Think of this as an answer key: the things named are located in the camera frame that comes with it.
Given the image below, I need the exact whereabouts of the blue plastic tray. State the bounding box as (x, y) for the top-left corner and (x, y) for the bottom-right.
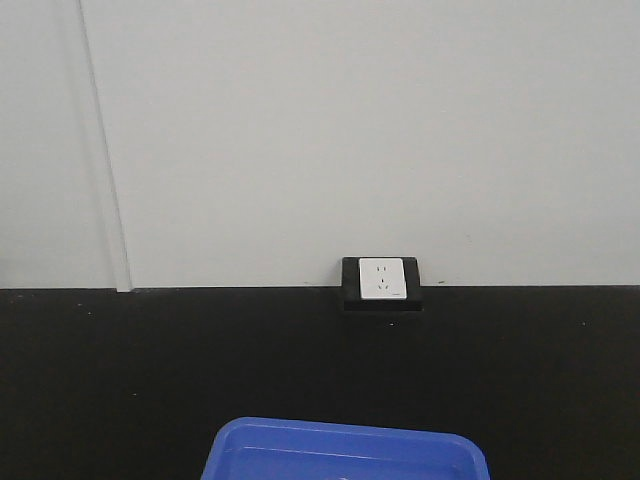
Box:
(201, 417), (490, 479)

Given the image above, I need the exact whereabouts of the black socket housing box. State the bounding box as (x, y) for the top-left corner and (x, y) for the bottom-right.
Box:
(341, 257), (424, 314)

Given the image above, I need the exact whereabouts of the white wall power socket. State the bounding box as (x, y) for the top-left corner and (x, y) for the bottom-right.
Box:
(358, 257), (407, 300)

